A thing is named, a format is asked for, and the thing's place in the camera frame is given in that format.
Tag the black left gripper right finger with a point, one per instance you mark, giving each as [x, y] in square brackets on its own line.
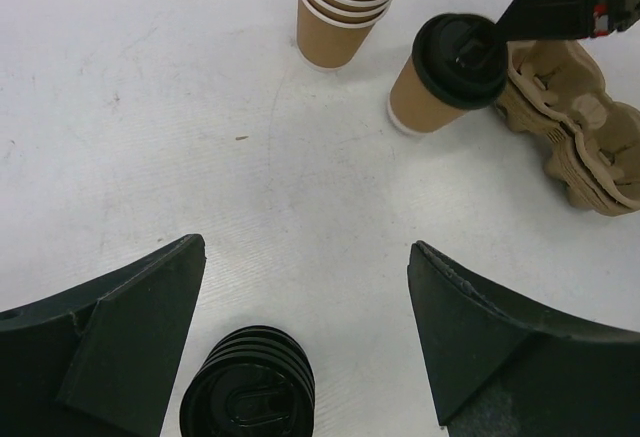
[502, 364]

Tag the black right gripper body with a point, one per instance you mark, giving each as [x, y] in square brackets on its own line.
[526, 20]

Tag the stack of black cup lids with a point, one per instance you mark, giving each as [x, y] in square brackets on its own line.
[256, 381]

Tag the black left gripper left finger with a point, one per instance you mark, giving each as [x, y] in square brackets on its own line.
[101, 358]

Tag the brown paper cup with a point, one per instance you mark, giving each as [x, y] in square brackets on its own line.
[413, 109]

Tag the stack of brown paper cups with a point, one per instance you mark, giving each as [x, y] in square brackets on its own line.
[330, 32]

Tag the black cup lid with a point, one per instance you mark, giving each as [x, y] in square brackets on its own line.
[461, 59]

